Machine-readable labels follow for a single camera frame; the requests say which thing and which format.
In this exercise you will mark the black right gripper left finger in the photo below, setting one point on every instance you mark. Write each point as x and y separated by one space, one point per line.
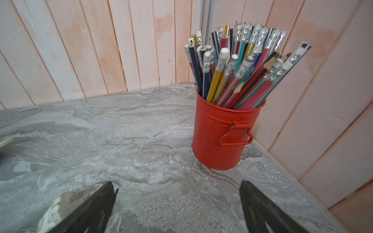
93 215

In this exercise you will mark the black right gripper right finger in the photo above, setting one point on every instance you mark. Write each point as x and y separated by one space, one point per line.
262 215

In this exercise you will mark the orange power strip with cord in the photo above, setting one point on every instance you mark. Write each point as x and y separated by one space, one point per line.
60 209

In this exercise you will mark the red metal pencil bucket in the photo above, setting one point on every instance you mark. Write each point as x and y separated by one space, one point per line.
220 134

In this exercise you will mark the bundle of coloured pencils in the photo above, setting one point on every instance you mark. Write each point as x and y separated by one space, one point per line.
241 65

